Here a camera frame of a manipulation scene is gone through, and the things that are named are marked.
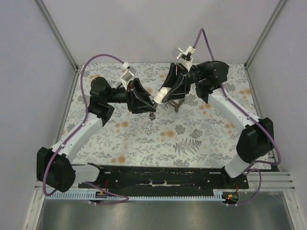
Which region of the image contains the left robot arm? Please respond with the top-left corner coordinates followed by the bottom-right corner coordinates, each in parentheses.
top-left (36, 77), bottom-right (164, 193)

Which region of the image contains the white slotted cable duct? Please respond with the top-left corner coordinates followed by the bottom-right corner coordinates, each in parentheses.
top-left (47, 190), bottom-right (234, 201)

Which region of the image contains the aluminium frame post left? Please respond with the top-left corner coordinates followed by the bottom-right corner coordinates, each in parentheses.
top-left (35, 0), bottom-right (79, 72)

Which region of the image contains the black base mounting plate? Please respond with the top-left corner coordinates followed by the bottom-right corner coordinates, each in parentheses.
top-left (92, 165), bottom-right (249, 194)

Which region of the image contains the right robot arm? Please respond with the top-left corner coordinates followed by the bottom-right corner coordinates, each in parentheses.
top-left (154, 61), bottom-right (274, 178)

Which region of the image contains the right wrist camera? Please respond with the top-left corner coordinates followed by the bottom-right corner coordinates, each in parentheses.
top-left (172, 46), bottom-right (196, 72)

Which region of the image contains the aluminium front rail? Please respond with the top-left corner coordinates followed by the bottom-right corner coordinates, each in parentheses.
top-left (33, 170), bottom-right (298, 192)

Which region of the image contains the white elbow fitting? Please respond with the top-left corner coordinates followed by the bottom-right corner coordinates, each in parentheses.
top-left (153, 87), bottom-right (171, 104)

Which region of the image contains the aluminium frame post right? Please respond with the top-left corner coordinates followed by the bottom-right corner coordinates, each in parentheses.
top-left (244, 0), bottom-right (288, 68)

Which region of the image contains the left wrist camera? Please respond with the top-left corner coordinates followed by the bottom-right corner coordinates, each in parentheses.
top-left (120, 62), bottom-right (136, 89)

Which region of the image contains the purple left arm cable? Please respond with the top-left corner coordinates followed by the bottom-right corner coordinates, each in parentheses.
top-left (42, 54), bottom-right (130, 205)

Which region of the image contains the bronze water faucet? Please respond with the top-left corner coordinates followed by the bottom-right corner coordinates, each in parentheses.
top-left (165, 98), bottom-right (185, 113)

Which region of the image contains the aluminium frame post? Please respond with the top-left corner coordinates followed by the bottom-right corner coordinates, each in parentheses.
top-left (244, 0), bottom-right (288, 68)
top-left (35, 0), bottom-right (79, 72)

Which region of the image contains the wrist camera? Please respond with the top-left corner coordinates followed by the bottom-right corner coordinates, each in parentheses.
top-left (172, 46), bottom-right (196, 72)
top-left (120, 62), bottom-right (136, 89)

